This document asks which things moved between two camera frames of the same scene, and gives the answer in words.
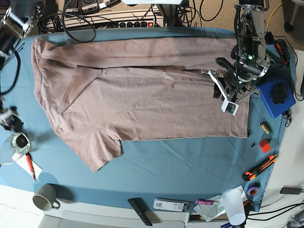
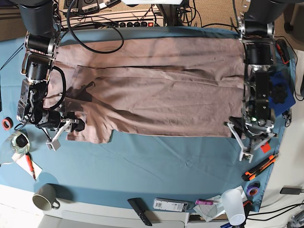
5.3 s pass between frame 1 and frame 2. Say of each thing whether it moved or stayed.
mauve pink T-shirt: moved
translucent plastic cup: stayed
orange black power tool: stayed
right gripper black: moved
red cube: stayed
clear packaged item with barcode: stayed
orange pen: stayed
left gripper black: moved
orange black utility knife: stayed
